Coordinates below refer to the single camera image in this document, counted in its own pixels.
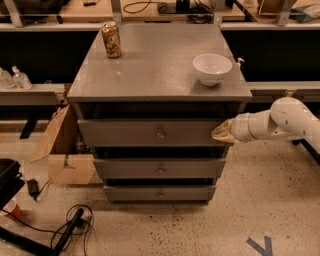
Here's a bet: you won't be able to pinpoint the grey top drawer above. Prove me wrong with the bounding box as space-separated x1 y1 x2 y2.
78 119 221 147

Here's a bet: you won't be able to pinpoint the grey drawer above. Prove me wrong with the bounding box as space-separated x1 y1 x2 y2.
78 119 221 147
94 158 226 179
103 186 216 202

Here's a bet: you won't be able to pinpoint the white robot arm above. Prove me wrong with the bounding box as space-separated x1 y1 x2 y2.
211 97 320 153

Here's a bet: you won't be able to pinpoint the grey middle drawer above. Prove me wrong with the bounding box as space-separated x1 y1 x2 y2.
94 158 226 179

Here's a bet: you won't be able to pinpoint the grey bottom drawer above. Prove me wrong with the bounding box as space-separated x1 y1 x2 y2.
103 186 216 202

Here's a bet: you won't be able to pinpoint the white bowl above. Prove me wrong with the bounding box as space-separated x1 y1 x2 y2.
193 53 233 86

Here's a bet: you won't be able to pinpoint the white pump bottle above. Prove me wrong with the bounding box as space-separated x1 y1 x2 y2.
237 57 245 70

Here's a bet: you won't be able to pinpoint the black chair leg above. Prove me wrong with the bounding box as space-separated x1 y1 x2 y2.
292 139 320 165

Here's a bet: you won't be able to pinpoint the blue tape mark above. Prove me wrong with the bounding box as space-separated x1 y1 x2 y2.
246 236 273 256

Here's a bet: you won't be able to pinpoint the gold beverage can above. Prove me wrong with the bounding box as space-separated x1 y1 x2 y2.
101 21 121 58

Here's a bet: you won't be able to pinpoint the brown cardboard box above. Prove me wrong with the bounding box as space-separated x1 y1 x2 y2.
30 105 101 185

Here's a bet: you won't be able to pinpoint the grey long shelf bench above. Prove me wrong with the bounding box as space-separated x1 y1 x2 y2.
0 81 320 106

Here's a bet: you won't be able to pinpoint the black power adapter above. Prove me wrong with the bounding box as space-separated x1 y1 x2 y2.
27 179 39 198

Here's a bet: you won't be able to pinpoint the clear sanitizer bottle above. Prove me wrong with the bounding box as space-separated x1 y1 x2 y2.
12 66 32 90

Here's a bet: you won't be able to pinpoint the black bin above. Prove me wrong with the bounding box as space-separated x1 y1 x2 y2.
0 159 25 209

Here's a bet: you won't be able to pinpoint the clear bottle at edge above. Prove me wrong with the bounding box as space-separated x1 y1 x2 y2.
0 67 16 89

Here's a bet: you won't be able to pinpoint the red plastic cup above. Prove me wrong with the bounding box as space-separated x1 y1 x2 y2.
0 198 23 220

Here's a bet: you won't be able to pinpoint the black stand base bar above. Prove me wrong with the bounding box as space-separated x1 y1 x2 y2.
0 208 84 256

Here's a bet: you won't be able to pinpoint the black floor cable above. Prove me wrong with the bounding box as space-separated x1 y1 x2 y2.
2 203 96 256

